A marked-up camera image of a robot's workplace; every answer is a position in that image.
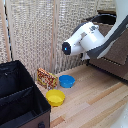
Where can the dark wooden drawer cabinet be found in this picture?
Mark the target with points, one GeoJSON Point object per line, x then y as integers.
{"type": "Point", "coordinates": [100, 70]}

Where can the wooden screen post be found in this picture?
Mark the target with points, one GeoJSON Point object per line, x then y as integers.
{"type": "Point", "coordinates": [55, 40]}

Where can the yellow plastic bowl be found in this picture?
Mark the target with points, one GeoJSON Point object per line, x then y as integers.
{"type": "Point", "coordinates": [55, 97]}

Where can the blue plastic bowl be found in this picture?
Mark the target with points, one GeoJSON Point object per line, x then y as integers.
{"type": "Point", "coordinates": [67, 81]}

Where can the bamboo screen panel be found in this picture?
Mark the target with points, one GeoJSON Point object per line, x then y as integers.
{"type": "Point", "coordinates": [28, 33]}
{"type": "Point", "coordinates": [71, 20]}

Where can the red yellow snack box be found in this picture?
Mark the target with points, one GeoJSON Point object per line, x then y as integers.
{"type": "Point", "coordinates": [46, 78]}

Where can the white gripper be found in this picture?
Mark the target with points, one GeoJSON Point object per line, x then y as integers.
{"type": "Point", "coordinates": [86, 56]}

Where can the black fabric storage box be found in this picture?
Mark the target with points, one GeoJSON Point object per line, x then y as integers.
{"type": "Point", "coordinates": [20, 100]}

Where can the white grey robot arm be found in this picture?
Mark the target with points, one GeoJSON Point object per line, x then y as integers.
{"type": "Point", "coordinates": [90, 38]}

